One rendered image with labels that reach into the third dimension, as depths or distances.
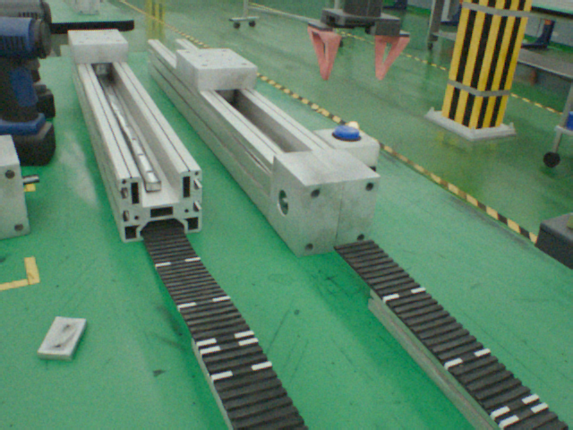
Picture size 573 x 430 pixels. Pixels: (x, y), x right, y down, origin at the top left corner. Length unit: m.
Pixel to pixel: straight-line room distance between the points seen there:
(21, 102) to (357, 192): 0.52
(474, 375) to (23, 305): 0.43
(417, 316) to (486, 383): 0.10
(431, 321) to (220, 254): 0.26
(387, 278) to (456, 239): 0.20
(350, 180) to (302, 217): 0.07
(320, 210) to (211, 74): 0.41
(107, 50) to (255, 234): 0.61
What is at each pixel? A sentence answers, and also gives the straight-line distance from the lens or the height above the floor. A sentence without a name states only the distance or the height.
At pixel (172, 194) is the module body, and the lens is 0.67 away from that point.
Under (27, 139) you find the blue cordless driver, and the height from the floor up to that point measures 0.83.
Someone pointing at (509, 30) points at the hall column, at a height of 0.73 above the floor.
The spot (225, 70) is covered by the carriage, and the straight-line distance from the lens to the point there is 0.96.
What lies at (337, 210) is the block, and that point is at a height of 0.84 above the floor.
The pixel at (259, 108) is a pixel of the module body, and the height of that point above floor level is 0.86.
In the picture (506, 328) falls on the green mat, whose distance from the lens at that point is 0.61.
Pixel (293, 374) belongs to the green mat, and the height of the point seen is 0.78.
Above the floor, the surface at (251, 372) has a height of 0.81.
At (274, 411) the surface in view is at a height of 0.81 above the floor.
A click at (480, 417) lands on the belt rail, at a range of 0.48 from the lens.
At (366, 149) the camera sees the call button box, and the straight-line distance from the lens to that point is 0.84.
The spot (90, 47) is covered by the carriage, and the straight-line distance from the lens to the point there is 1.16.
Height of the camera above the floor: 1.13
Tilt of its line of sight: 28 degrees down
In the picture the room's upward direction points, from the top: 6 degrees clockwise
